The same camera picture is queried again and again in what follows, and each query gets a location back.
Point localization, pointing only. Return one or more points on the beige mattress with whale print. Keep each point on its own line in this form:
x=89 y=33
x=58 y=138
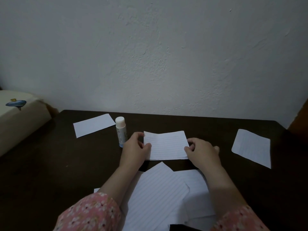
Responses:
x=19 y=122

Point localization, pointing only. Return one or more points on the person's right forearm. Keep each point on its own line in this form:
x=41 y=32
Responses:
x=228 y=199

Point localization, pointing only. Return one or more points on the person's left hand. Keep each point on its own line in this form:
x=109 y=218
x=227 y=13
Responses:
x=133 y=153

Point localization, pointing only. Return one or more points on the person's right hand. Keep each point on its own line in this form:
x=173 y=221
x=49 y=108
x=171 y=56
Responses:
x=204 y=156

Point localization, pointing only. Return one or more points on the white paper sheets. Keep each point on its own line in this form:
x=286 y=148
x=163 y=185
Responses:
x=93 y=125

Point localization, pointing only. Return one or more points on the white panda print glue stick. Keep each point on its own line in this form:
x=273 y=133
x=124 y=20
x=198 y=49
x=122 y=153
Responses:
x=120 y=132

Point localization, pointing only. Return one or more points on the brown wooden furniture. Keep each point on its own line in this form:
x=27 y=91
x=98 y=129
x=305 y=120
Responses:
x=299 y=120

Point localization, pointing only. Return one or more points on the person's left forearm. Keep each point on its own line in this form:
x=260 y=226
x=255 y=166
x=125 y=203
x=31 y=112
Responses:
x=106 y=194

